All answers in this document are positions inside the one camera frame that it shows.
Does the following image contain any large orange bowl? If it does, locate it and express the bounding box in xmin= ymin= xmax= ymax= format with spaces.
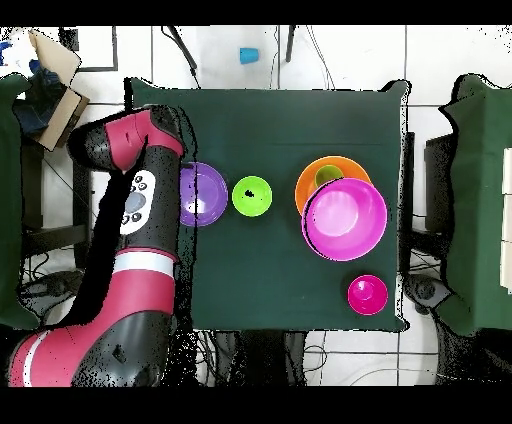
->
xmin=294 ymin=155 xmax=373 ymax=217

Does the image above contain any green cup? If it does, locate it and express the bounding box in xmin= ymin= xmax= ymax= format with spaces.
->
xmin=314 ymin=164 xmax=346 ymax=188

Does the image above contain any large pink bowl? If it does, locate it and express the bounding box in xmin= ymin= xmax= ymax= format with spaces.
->
xmin=300 ymin=177 xmax=389 ymax=262

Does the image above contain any small crimson bowl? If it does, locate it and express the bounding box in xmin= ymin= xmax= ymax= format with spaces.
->
xmin=346 ymin=274 xmax=389 ymax=316

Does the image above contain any blue cup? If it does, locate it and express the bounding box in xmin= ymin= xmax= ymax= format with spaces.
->
xmin=239 ymin=46 xmax=261 ymax=66

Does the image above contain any white box stack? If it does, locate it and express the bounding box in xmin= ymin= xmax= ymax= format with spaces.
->
xmin=499 ymin=146 xmax=512 ymax=296

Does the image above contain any small green bowl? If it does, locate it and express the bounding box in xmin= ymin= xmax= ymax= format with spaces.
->
xmin=231 ymin=175 xmax=274 ymax=218

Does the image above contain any dark green table cloth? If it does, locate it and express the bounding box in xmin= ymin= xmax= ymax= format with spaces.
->
xmin=124 ymin=76 xmax=411 ymax=332

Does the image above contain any wide purple bowl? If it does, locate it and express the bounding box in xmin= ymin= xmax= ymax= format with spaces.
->
xmin=178 ymin=161 xmax=229 ymax=228

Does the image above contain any black tripod leg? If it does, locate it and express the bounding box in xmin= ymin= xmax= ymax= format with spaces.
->
xmin=284 ymin=25 xmax=298 ymax=64
xmin=160 ymin=25 xmax=202 ymax=90

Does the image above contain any cardboard box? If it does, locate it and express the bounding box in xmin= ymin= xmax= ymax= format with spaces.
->
xmin=26 ymin=28 xmax=91 ymax=152

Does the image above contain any dark blue fabric bundle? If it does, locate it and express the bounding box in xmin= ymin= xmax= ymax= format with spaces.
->
xmin=13 ymin=59 xmax=67 ymax=137

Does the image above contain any green cloth covered table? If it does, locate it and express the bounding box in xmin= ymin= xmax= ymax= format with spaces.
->
xmin=435 ymin=73 xmax=512 ymax=337
xmin=0 ymin=73 xmax=41 ymax=333

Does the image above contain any black stool frame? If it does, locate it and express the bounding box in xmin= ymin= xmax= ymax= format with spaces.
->
xmin=401 ymin=131 xmax=455 ymax=273
xmin=21 ymin=127 xmax=94 ymax=273

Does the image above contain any black square frame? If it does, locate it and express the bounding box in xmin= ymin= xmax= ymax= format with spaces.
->
xmin=58 ymin=25 xmax=120 ymax=74

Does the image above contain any tangle of black cables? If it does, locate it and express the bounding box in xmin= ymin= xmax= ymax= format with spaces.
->
xmin=21 ymin=239 xmax=225 ymax=387

